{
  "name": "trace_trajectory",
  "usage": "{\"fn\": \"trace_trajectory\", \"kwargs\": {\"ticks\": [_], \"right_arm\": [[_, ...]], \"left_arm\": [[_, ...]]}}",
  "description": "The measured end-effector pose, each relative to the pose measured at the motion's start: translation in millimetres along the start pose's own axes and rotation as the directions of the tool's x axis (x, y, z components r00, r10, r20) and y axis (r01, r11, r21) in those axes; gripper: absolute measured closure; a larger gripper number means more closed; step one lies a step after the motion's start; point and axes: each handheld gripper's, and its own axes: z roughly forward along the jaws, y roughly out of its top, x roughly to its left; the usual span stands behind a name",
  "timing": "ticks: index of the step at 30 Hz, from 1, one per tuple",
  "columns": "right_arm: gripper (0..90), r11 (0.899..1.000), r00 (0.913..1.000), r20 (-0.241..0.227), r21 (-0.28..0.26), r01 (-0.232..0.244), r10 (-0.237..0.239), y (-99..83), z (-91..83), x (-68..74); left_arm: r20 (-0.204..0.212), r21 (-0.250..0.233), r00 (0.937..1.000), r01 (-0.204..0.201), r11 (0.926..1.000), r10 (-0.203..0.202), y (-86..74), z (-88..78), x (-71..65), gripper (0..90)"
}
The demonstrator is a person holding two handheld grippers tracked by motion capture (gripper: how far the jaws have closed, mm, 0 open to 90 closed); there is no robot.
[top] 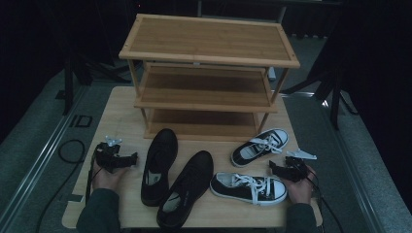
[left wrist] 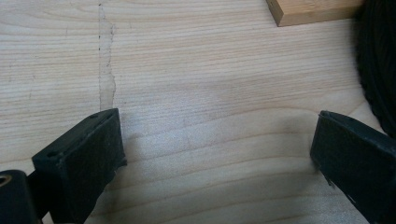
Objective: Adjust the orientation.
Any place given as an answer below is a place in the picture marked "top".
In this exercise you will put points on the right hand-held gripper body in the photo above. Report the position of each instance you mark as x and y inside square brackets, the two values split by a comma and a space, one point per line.
[294, 170]

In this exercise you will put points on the wooden shoe rack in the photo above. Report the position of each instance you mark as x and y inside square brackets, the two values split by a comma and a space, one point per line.
[207, 42]

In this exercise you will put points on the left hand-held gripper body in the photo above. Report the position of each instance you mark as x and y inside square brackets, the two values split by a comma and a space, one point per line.
[108, 158]

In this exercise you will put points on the metal floor rail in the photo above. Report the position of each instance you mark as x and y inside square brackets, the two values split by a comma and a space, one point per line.
[353, 174]
[42, 155]

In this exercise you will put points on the grey metal frame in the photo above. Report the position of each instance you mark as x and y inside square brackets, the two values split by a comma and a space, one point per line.
[281, 14]

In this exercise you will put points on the person's left hand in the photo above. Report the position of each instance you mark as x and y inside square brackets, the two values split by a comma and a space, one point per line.
[105, 181]

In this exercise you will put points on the small white object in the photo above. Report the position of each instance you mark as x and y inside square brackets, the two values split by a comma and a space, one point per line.
[271, 73]

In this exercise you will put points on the person's right hand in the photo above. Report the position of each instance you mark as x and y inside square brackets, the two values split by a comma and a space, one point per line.
[301, 191]

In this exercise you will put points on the black shoe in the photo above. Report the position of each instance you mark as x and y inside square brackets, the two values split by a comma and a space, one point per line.
[160, 155]
[191, 181]

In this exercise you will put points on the black and white sneaker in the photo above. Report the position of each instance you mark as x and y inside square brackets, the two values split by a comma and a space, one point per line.
[239, 191]
[262, 147]

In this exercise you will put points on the black metal stand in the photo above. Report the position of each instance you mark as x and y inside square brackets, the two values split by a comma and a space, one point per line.
[335, 100]
[68, 87]

